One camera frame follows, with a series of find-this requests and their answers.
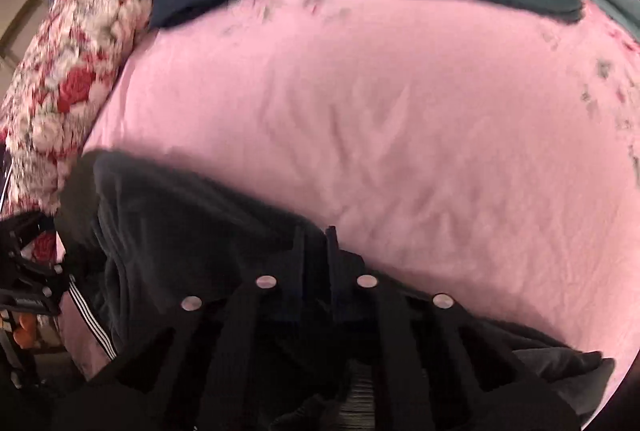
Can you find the red white floral blanket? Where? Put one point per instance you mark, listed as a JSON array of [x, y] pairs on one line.
[[57, 91]]

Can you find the pink floral bed sheet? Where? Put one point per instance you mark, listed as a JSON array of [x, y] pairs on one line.
[[466, 148]]

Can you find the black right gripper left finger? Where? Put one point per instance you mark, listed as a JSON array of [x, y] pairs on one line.
[[228, 359]]

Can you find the person's left hand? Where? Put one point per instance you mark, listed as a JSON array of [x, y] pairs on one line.
[[26, 331]]

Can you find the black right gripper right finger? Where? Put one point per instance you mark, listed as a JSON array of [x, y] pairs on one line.
[[429, 366]]

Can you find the dark grey striped pants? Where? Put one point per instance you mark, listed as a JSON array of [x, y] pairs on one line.
[[139, 238]]

